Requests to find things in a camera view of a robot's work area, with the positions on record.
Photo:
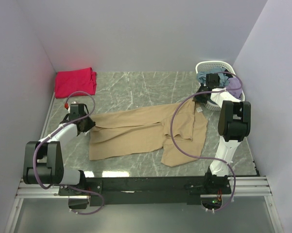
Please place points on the beige t-shirt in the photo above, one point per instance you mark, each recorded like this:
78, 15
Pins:
180, 130

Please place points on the aluminium frame rail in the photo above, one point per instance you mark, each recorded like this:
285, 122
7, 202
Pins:
247, 188

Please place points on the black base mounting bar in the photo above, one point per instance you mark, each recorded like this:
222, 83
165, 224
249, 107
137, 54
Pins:
147, 190

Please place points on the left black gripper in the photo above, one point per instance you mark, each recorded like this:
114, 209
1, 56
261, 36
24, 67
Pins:
91, 124

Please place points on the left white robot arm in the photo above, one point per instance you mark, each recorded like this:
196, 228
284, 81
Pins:
43, 162

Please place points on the purple t-shirt in basket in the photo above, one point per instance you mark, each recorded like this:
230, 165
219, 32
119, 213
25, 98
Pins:
233, 84

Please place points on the folded red t-shirt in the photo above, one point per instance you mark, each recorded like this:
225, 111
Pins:
67, 82

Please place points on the blue t-shirt in basket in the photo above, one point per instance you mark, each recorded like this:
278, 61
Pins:
201, 75

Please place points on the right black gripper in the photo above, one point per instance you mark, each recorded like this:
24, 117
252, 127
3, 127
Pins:
197, 98

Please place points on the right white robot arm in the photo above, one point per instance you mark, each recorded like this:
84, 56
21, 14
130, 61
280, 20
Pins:
234, 121

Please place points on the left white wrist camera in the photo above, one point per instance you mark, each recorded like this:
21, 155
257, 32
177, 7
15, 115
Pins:
68, 105

